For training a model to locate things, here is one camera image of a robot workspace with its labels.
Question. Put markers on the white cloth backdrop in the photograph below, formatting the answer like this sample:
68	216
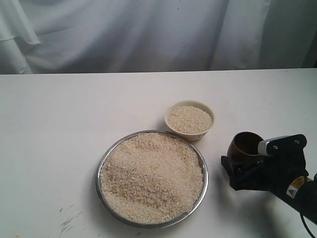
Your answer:
83	36

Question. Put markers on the cream ceramic bowl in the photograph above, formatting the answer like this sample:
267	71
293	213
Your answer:
189	137

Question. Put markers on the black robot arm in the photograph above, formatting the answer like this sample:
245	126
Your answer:
307	209

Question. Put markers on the greenish-grey granular food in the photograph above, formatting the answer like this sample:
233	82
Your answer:
151	176

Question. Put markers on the brown wooden cup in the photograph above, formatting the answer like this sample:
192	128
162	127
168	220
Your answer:
244	146

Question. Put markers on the beige granular contents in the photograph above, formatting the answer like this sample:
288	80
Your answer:
189	120

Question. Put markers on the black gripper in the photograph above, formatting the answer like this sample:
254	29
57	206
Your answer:
283	173

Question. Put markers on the round steel tray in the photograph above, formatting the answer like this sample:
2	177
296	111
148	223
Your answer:
203	183

